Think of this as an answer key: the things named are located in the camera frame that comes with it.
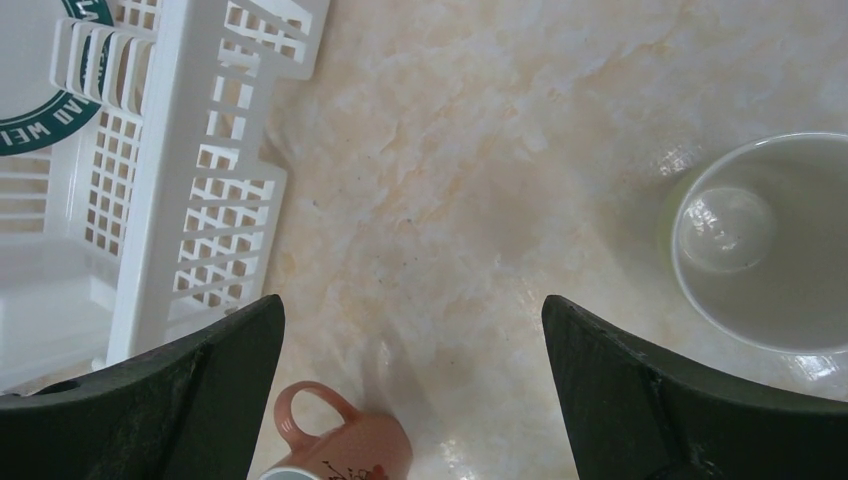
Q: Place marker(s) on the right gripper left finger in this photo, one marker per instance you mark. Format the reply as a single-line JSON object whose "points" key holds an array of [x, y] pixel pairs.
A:
{"points": [[190, 409]]}

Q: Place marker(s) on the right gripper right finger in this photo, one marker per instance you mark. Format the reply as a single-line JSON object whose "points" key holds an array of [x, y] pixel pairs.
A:
{"points": [[635, 410]]}

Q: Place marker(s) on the white plastic dish rack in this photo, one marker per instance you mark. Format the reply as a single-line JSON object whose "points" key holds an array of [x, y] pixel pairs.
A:
{"points": [[157, 217]]}

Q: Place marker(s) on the light green mug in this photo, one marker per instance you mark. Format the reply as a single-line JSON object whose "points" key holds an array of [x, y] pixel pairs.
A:
{"points": [[756, 241]]}

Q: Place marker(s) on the white plate green rim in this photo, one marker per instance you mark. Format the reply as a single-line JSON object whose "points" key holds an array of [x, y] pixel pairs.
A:
{"points": [[34, 113]]}

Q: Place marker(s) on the salmon mug white interior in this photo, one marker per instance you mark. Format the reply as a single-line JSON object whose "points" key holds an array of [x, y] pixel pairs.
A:
{"points": [[364, 446]]}

